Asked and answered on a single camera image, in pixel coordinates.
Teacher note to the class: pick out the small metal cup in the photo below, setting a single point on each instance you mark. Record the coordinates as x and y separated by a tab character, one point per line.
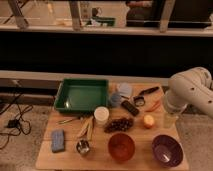
83	147

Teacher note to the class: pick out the white plastic cup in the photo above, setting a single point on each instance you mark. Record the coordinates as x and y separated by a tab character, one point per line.
101	115

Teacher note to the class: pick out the yellow round fruit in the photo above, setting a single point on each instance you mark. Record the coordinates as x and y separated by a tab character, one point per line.
148	121

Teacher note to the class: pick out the orange carrot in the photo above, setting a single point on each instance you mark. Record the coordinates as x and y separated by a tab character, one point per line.
154	107

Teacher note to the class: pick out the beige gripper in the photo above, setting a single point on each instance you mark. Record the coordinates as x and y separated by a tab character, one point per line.
169	120

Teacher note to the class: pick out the orange plastic bowl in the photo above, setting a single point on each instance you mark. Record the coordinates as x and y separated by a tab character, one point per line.
121	147

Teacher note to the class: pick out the wooden table board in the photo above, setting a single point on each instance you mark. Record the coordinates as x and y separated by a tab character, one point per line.
98	159

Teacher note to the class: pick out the green plastic tray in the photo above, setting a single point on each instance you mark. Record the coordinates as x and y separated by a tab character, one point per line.
81	95

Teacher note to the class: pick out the small blue cup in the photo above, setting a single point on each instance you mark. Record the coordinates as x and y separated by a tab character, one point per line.
115	99

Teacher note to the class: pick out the blue sponge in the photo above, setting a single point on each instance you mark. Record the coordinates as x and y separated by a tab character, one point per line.
58	141

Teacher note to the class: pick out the bunch of dark grapes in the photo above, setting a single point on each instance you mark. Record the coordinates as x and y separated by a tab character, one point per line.
122	124

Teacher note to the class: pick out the yellow banana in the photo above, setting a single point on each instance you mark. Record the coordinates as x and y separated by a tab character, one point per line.
86	129

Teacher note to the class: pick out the green handled utensil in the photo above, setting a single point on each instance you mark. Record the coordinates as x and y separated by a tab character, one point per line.
69	120

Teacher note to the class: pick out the black remote control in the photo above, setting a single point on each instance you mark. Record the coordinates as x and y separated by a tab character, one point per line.
128	106

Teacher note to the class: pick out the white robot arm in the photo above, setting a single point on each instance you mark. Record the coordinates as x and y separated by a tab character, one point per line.
193	86

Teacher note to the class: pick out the purple plastic bowl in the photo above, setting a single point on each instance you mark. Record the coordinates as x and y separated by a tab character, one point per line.
167	151

